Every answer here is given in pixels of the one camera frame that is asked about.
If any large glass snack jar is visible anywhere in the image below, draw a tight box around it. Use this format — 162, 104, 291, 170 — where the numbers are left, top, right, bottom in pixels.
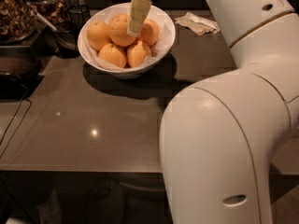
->
0, 0, 36, 45

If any white paper bowl liner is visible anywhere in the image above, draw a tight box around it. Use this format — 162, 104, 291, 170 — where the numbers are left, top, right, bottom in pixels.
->
81, 6, 174, 72

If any folded paper napkin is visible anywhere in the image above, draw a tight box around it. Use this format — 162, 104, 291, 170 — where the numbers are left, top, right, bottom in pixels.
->
175, 12, 220, 35

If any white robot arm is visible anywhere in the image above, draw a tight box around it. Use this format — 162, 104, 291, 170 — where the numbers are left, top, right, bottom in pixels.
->
160, 0, 299, 224

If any dark glass cup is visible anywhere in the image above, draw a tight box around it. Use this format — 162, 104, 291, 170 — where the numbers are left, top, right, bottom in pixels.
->
53, 21, 79, 59

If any black appliance with tray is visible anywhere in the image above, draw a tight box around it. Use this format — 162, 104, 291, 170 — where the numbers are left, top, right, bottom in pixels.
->
0, 49, 43, 100

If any black wire cup holder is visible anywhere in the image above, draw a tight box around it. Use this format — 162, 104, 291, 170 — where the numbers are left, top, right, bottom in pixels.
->
67, 5, 91, 29

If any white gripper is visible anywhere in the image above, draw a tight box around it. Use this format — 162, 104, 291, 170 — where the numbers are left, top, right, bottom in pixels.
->
127, 0, 151, 37

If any white ceramic bowl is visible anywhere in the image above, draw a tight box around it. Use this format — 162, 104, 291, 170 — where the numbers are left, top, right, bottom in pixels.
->
77, 2, 177, 80

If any white scoop handle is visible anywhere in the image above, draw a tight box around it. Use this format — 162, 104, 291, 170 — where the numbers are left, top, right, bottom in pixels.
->
30, 8, 57, 32

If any orange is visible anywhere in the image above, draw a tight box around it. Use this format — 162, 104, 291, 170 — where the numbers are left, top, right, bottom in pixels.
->
108, 13, 135, 47
126, 41, 152, 68
98, 43, 127, 68
87, 21, 111, 51
138, 19, 160, 47

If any black power cable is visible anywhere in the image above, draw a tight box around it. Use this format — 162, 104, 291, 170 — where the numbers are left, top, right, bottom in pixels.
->
0, 72, 33, 159

